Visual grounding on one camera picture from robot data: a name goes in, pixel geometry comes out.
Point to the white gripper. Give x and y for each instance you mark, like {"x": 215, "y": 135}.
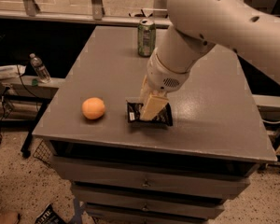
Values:
{"x": 160, "y": 76}

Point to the black rxbar chocolate wrapper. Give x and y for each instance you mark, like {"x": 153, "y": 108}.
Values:
{"x": 163, "y": 117}

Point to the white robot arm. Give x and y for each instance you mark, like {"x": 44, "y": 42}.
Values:
{"x": 198, "y": 25}

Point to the orange fruit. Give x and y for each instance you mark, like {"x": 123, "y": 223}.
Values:
{"x": 93, "y": 108}

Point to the green soda can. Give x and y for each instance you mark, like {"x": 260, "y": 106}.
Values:
{"x": 146, "y": 37}

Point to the grey drawer cabinet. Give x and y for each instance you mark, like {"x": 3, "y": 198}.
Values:
{"x": 149, "y": 173}

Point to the clear plastic water bottle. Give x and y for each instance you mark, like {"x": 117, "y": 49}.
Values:
{"x": 40, "y": 68}

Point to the low side bench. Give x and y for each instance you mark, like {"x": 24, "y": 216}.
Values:
{"x": 24, "y": 89}

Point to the white cloth on bench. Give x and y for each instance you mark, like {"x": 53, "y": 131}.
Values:
{"x": 11, "y": 71}

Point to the black snack bag on floor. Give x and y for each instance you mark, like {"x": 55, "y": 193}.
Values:
{"x": 49, "y": 216}

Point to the metal window rail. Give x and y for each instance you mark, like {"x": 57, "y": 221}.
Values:
{"x": 73, "y": 18}

